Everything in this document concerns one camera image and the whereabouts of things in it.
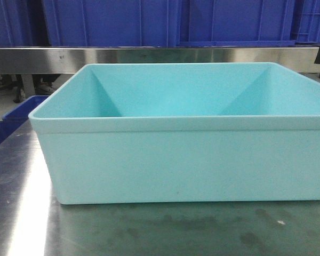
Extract light blue plastic tub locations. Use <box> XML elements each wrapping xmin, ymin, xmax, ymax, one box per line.
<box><xmin>29</xmin><ymin>62</ymin><xmax>320</xmax><ymax>204</ymax></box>

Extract large blue crate centre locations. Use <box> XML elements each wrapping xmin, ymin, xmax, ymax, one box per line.
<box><xmin>179</xmin><ymin>1</ymin><xmax>295</xmax><ymax>47</ymax></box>

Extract large blue crate left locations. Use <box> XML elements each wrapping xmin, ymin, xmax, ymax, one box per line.
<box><xmin>42</xmin><ymin>1</ymin><xmax>182</xmax><ymax>47</ymax></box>

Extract small blue bin left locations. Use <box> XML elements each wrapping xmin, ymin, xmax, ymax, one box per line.
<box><xmin>0</xmin><ymin>95</ymin><xmax>48</xmax><ymax>144</ymax></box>

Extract office chair base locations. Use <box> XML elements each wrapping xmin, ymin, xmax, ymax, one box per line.
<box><xmin>0</xmin><ymin>74</ymin><xmax>26</xmax><ymax>103</ymax></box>

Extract large blue crate with label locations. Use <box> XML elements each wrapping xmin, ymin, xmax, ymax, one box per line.
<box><xmin>291</xmin><ymin>0</ymin><xmax>320</xmax><ymax>44</ymax></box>

